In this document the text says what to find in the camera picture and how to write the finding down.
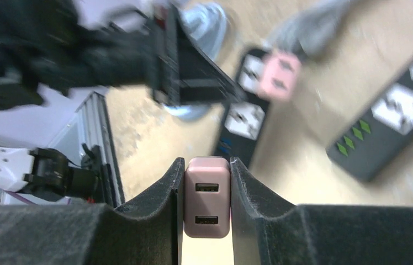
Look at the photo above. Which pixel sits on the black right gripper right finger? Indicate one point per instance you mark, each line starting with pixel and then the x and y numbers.
pixel 267 229

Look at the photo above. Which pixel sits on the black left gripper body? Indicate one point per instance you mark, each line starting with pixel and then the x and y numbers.
pixel 178 72

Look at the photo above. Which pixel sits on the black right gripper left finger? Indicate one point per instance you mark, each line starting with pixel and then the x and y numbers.
pixel 145 230

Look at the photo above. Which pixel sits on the pink plug adapter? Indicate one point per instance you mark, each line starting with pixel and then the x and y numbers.
pixel 207 198
pixel 279 76

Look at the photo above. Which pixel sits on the black strip with pink plugs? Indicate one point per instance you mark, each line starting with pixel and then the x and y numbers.
pixel 241 128

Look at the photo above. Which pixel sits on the black strip with green USB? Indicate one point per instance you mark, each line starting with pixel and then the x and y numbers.
pixel 379 134

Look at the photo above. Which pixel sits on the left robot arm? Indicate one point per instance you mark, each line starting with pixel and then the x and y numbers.
pixel 43 42

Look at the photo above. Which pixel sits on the light blue round socket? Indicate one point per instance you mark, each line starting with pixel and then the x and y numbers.
pixel 201 31

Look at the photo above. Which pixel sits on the aluminium table edge rail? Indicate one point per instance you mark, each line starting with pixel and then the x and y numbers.
pixel 86 139

